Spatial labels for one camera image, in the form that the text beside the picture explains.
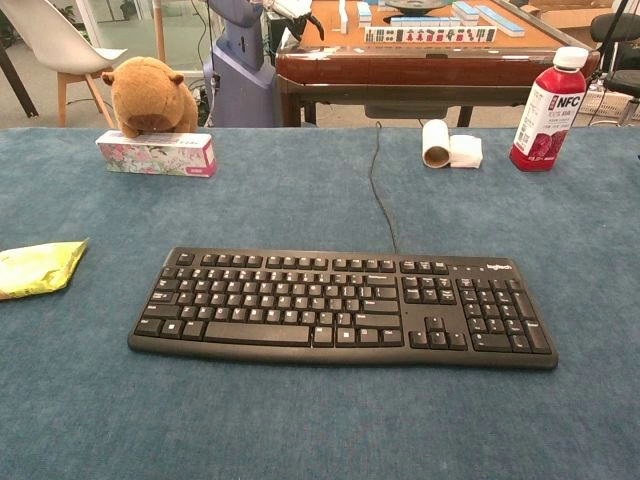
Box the black Logitech keyboard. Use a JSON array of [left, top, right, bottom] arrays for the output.
[[127, 246, 560, 372]]

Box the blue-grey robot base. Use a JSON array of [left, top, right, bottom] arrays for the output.
[[202, 0, 277, 129]]

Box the white paper roll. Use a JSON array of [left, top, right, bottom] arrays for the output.
[[421, 119, 484, 170]]

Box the floral tissue box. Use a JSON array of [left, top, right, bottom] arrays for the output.
[[95, 129, 218, 179]]

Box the blue tablecloth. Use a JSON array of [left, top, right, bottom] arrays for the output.
[[0, 125, 640, 480]]

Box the brown mahjong table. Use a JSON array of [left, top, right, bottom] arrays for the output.
[[274, 0, 601, 128]]

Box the brown capybara plush toy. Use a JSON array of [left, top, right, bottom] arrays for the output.
[[101, 56, 200, 139]]

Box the row of standing mahjong tiles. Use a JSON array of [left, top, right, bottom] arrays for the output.
[[364, 25, 498, 45]]

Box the red NFC juice bottle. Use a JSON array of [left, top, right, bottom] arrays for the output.
[[508, 46, 590, 173]]

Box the white plastic basket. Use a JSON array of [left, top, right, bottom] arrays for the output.
[[578, 85, 640, 121]]

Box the white chair with wooden legs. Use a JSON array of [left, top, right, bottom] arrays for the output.
[[2, 0, 128, 129]]

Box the cardboard box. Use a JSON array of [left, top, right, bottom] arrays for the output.
[[519, 0, 614, 31]]

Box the black office chair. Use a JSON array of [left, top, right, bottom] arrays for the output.
[[589, 10, 640, 126]]

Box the black keyboard cable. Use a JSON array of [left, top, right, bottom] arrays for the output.
[[368, 121, 400, 254]]

